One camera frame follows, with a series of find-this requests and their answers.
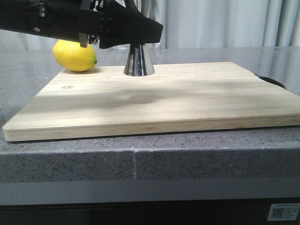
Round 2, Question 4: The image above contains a wooden cutting board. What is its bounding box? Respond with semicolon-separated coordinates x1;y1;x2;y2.
3;62;300;142

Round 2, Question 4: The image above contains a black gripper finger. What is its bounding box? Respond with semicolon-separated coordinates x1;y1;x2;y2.
125;0;143;16
99;0;163;49

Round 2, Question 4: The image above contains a grey curtain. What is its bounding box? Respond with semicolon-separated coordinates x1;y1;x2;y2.
0;0;300;50

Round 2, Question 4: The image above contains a white QR code label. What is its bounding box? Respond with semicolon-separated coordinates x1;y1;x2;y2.
267;203;300;221

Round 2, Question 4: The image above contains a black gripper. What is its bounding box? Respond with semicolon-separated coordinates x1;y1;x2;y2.
0;0;109;48

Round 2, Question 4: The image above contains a silver double jigger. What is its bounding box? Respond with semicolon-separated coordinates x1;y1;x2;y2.
123;0;155;77

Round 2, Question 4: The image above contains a yellow lemon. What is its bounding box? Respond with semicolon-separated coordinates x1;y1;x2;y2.
52;40;98;72

